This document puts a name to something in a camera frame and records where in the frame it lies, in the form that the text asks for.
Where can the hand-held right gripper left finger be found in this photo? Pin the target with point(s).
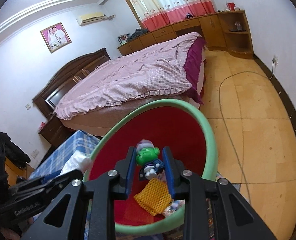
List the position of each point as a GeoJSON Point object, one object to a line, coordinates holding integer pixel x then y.
{"type": "Point", "coordinates": [130, 172]}

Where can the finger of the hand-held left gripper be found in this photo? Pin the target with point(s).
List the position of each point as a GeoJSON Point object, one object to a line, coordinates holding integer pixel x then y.
{"type": "Point", "coordinates": [62, 178]}

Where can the dark wooden bed headboard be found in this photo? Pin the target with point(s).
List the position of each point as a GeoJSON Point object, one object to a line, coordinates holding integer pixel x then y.
{"type": "Point", "coordinates": [62, 80]}

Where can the colourful printed wrapper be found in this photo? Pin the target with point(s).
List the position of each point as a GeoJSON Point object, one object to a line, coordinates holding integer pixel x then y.
{"type": "Point", "coordinates": [172, 208]}

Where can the brown bed base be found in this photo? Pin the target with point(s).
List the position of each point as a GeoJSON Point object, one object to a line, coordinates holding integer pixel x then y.
{"type": "Point", "coordinates": [107, 120]}

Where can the framed wall photo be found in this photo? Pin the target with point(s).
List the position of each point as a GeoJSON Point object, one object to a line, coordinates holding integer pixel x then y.
{"type": "Point", "coordinates": [55, 37]}

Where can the purple bed sheet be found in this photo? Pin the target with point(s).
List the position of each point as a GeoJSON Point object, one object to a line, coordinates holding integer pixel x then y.
{"type": "Point", "coordinates": [194, 67]}

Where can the small ornament on shelf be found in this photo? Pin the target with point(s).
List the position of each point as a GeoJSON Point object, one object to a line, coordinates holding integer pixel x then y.
{"type": "Point", "coordinates": [239, 26]}

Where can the cream and red curtain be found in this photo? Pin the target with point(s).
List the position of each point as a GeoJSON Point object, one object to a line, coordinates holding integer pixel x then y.
{"type": "Point", "coordinates": [168, 0]}

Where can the dark wooden nightstand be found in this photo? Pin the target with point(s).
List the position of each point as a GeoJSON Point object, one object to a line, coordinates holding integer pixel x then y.
{"type": "Point", "coordinates": [54, 131]}

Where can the bed with pink cover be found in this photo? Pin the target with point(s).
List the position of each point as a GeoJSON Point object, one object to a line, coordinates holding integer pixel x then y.
{"type": "Point", "coordinates": [133, 75]}

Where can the white light switch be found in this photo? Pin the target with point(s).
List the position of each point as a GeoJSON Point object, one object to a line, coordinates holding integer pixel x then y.
{"type": "Point", "coordinates": [28, 106]}

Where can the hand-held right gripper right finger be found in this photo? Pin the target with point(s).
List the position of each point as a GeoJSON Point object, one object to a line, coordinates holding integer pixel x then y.
{"type": "Point", "coordinates": [169, 175]}

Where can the wall socket with plug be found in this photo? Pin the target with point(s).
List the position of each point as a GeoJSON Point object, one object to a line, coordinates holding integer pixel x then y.
{"type": "Point", "coordinates": [275, 60]}

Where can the red box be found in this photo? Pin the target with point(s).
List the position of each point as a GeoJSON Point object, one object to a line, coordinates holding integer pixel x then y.
{"type": "Point", "coordinates": [232, 6]}

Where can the black hanging jacket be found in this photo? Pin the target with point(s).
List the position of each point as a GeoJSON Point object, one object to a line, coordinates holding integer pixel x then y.
{"type": "Point", "coordinates": [17, 150]}

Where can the brown wooden wardrobe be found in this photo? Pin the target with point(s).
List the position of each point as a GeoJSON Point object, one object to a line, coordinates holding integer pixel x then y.
{"type": "Point", "coordinates": [12, 172]}

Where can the green head toy figurine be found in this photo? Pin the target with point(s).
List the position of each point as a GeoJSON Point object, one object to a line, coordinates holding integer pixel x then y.
{"type": "Point", "coordinates": [148, 157]}

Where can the white wall socket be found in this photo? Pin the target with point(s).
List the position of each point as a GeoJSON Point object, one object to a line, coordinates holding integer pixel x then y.
{"type": "Point", "coordinates": [35, 154]}

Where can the red bin with green rim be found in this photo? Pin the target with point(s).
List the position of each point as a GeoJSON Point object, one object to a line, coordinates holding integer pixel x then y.
{"type": "Point", "coordinates": [178, 130]}

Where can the row of books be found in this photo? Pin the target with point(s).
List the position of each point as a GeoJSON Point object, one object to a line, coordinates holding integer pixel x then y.
{"type": "Point", "coordinates": [122, 39]}

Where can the dark clothing pile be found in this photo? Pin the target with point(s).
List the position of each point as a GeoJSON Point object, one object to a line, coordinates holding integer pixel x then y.
{"type": "Point", "coordinates": [138, 34]}

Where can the white wall air conditioner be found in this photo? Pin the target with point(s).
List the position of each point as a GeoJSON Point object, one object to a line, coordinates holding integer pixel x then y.
{"type": "Point", "coordinates": [90, 18]}

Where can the long wooden wall cabinet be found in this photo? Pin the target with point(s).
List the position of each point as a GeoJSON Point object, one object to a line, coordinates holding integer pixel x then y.
{"type": "Point", "coordinates": [213, 27]}

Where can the small black and red object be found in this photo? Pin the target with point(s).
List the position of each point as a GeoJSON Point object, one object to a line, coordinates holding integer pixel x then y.
{"type": "Point", "coordinates": [189, 15]}

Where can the blue plaid tablecloth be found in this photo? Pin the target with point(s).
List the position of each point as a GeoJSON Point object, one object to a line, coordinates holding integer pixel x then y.
{"type": "Point", "coordinates": [65, 147]}

